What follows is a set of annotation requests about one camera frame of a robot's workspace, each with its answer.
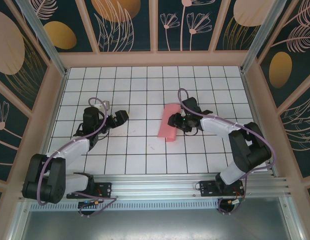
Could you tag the pink cloth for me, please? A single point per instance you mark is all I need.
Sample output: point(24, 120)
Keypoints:
point(166, 125)

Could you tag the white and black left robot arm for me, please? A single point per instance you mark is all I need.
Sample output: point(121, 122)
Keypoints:
point(75, 148)

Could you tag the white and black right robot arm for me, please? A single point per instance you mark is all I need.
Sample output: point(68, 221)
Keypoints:
point(217, 127)

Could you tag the grey metal sheet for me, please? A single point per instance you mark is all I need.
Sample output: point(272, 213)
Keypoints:
point(157, 227)

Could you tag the white grid mat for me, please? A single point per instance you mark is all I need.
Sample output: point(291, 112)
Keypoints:
point(145, 87)

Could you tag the aluminium side rail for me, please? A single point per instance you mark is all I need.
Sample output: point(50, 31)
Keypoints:
point(55, 110)
point(256, 112)

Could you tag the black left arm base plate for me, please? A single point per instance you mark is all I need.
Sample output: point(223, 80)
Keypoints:
point(105, 190)

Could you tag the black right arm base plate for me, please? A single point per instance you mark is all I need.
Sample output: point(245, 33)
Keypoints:
point(207, 188)

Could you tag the aluminium mounting rail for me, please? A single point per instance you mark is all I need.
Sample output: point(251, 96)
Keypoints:
point(157, 186)

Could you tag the aluminium corner post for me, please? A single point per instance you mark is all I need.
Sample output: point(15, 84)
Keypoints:
point(48, 42)
point(263, 37)

